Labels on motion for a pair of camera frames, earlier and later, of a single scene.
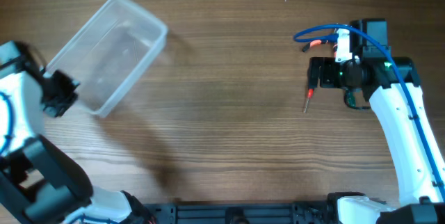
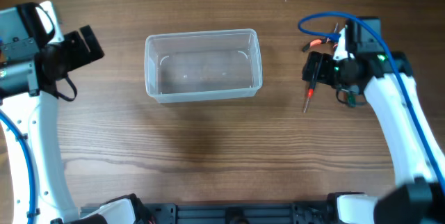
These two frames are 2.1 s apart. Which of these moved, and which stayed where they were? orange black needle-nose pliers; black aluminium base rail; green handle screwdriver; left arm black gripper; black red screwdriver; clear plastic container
Moved: clear plastic container; left arm black gripper
Stayed: black red screwdriver; black aluminium base rail; green handle screwdriver; orange black needle-nose pliers
